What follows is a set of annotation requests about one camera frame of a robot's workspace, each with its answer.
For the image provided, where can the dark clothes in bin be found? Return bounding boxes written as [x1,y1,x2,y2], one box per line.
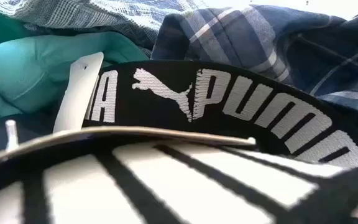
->
[0,0,150,121]

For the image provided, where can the black Puma waistband underwear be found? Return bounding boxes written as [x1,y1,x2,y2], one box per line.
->
[82,59,358,175]

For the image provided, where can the white paper tag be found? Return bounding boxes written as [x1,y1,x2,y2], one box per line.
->
[52,52,104,134]

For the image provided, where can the white plastic tag fastener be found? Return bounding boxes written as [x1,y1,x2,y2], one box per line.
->
[4,119,20,153]

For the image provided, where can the light grey plaid shirt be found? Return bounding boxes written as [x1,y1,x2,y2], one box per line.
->
[0,0,211,138]

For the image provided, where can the black white striped garment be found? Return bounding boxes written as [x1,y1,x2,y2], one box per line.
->
[0,126,358,224]

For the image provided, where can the dark blue plaid shirt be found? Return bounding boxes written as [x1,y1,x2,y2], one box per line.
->
[150,4,358,150]

